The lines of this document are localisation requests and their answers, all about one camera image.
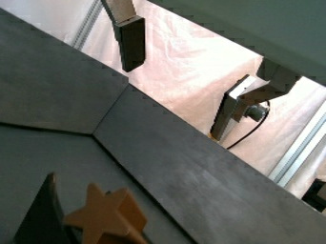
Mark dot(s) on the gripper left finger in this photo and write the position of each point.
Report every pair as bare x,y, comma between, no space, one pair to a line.
129,32

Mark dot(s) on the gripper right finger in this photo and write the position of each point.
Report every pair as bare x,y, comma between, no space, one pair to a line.
252,89

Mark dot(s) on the brown star prism block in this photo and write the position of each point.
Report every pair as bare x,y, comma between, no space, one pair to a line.
110,218

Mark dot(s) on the dark grey curved fixture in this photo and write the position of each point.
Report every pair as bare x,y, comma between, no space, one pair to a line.
41,226

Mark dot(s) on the external side camera on bracket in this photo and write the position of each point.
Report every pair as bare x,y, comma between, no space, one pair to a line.
255,112

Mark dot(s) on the aluminium frame profile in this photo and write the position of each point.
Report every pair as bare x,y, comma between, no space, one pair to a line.
300,148

